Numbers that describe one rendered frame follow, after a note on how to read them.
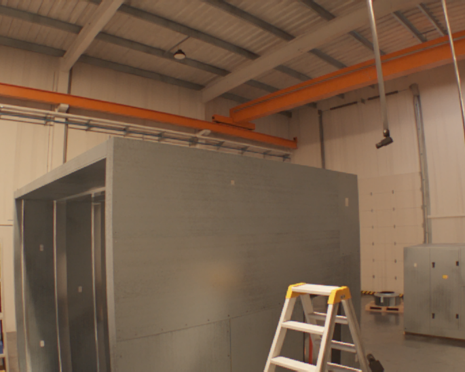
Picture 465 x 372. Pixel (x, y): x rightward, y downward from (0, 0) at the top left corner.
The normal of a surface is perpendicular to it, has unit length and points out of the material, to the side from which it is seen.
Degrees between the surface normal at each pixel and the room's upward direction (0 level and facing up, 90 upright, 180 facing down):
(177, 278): 90
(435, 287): 90
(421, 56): 90
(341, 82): 90
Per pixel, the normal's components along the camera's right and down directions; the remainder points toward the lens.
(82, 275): 0.67, -0.08
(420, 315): -0.74, -0.05
